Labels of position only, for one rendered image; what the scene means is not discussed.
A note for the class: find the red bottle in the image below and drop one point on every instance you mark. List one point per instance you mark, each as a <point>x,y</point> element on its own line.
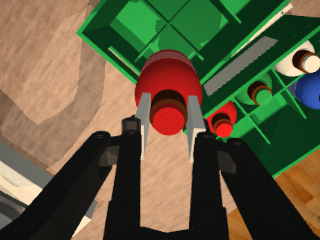
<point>220,120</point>
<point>170,77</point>

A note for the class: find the green crate with dividers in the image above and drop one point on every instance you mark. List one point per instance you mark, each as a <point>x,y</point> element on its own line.
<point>209,33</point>
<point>292,132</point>

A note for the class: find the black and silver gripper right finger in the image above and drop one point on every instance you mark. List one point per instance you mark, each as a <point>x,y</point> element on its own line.
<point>265,209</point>

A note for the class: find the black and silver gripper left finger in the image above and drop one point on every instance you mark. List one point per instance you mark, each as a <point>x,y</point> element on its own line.
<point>59,208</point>

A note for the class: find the cream bottle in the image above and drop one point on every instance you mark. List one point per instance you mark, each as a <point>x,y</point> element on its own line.
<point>303,58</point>

